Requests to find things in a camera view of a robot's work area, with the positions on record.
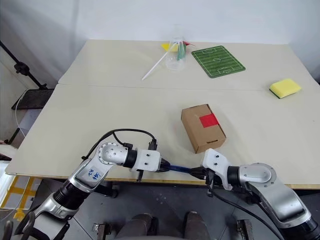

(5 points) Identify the white foam box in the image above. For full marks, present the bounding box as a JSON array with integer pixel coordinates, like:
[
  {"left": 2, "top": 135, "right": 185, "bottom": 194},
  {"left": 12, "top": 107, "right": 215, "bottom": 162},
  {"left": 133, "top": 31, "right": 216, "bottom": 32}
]
[{"left": 0, "top": 159, "right": 16, "bottom": 209}]

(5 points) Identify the black stand leg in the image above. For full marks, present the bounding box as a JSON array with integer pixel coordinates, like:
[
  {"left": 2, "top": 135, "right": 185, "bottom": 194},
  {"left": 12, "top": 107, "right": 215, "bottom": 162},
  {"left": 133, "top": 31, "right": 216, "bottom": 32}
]
[{"left": 4, "top": 126, "right": 26, "bottom": 145}]

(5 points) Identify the white straw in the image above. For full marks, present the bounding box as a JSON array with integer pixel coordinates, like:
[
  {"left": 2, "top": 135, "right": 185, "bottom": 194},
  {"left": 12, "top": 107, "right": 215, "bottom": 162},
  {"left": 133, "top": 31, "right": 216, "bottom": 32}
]
[{"left": 141, "top": 42, "right": 179, "bottom": 81}]

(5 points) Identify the black table leg base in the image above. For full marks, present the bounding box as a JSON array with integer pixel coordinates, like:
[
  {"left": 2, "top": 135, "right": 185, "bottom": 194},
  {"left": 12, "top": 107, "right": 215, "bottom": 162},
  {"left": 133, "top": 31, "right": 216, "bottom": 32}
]
[{"left": 94, "top": 181, "right": 120, "bottom": 199}]

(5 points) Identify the blue box cutter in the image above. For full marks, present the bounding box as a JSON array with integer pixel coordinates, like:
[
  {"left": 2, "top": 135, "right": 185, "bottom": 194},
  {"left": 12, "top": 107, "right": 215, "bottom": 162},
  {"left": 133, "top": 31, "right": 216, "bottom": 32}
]
[{"left": 169, "top": 163, "right": 195, "bottom": 176}]

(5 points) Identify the grey metal bracket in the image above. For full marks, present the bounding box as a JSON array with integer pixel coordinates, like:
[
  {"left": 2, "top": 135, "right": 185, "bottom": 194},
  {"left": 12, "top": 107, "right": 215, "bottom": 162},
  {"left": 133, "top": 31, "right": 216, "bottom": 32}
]
[
  {"left": 236, "top": 219, "right": 254, "bottom": 240},
  {"left": 91, "top": 222, "right": 113, "bottom": 240}
]

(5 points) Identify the clear plastic cup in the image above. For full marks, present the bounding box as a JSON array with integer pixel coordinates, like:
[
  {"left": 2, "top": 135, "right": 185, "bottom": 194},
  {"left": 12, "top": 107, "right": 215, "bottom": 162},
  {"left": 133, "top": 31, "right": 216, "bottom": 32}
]
[{"left": 164, "top": 23, "right": 187, "bottom": 71}]

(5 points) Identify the red tape strip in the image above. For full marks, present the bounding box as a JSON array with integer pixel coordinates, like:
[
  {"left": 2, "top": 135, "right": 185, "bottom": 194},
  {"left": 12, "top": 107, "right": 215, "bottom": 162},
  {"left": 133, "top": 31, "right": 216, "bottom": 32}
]
[{"left": 199, "top": 113, "right": 220, "bottom": 128}]

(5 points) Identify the dark rounded shape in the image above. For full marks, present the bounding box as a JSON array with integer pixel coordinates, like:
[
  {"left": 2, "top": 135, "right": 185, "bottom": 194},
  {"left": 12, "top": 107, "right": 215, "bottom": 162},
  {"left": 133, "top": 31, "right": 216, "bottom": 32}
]
[
  {"left": 116, "top": 213, "right": 154, "bottom": 240},
  {"left": 183, "top": 211, "right": 211, "bottom": 240}
]

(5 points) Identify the beige side table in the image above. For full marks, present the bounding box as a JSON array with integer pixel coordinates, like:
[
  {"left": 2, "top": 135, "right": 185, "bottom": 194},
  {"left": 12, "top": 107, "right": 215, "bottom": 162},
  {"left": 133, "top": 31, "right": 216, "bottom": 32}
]
[{"left": 0, "top": 144, "right": 19, "bottom": 161}]

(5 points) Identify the brown cardboard box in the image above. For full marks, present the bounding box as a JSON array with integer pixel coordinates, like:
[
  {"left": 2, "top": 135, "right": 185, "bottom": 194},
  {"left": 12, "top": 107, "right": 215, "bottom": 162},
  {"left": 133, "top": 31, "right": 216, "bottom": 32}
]
[{"left": 181, "top": 103, "right": 227, "bottom": 154}]

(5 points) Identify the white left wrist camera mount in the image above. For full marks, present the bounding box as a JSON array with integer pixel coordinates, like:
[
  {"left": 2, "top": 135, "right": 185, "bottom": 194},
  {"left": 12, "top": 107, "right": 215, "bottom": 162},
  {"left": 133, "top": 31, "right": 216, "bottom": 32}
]
[{"left": 135, "top": 148, "right": 161, "bottom": 172}]

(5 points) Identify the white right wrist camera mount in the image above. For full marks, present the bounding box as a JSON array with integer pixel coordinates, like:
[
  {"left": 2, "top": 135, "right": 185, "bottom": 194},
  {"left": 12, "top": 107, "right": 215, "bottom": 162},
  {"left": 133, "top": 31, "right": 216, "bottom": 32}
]
[{"left": 201, "top": 148, "right": 232, "bottom": 191}]

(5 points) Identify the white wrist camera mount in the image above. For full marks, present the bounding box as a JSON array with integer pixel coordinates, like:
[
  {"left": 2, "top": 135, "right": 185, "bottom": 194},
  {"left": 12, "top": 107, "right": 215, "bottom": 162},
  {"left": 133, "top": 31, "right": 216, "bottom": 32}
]
[
  {"left": 135, "top": 148, "right": 161, "bottom": 172},
  {"left": 201, "top": 148, "right": 232, "bottom": 191}
]

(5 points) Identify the thin white cable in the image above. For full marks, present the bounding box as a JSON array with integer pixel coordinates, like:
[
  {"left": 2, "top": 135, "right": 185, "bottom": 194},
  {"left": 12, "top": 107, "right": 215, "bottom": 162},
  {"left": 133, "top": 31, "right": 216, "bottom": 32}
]
[{"left": 14, "top": 89, "right": 29, "bottom": 137}]

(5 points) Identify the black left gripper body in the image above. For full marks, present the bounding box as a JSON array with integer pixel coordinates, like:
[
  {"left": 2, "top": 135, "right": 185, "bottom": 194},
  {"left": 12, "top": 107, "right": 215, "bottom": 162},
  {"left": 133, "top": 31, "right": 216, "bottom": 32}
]
[{"left": 129, "top": 158, "right": 169, "bottom": 182}]

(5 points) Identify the yellow sponge with green base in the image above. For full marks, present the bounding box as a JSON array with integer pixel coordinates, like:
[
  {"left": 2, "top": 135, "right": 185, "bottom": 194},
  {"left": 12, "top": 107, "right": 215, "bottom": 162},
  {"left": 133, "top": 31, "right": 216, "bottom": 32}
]
[{"left": 269, "top": 78, "right": 302, "bottom": 100}]

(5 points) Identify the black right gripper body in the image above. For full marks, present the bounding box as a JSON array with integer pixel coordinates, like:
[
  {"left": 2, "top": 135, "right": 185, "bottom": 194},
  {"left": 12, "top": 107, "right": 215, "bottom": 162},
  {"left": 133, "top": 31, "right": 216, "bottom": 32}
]
[{"left": 204, "top": 169, "right": 222, "bottom": 197}]

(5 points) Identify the green paper flag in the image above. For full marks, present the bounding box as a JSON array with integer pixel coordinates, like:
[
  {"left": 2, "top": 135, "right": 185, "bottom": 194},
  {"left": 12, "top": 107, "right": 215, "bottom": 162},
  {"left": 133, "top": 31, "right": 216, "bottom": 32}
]
[{"left": 176, "top": 42, "right": 186, "bottom": 61}]

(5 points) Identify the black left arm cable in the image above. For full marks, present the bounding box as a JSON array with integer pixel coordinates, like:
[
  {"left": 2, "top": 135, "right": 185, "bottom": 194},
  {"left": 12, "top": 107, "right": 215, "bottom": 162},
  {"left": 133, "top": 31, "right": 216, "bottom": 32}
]
[{"left": 81, "top": 128, "right": 159, "bottom": 161}]

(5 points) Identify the green soccer field mat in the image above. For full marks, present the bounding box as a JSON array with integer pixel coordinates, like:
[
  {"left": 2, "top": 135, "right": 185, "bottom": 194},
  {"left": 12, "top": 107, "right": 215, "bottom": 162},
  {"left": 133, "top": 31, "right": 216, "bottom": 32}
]
[{"left": 191, "top": 45, "right": 246, "bottom": 79}]

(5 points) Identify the black stand pole with clamp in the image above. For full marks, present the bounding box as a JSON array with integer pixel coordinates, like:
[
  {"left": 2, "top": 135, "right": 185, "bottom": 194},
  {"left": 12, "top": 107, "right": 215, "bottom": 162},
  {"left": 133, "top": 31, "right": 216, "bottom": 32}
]
[{"left": 0, "top": 41, "right": 48, "bottom": 90}]

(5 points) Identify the black stand base plate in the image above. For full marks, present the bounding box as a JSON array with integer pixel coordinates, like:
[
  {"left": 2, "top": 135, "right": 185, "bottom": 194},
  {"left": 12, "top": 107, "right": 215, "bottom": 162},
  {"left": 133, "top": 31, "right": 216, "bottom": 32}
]
[{"left": 11, "top": 88, "right": 55, "bottom": 110}]

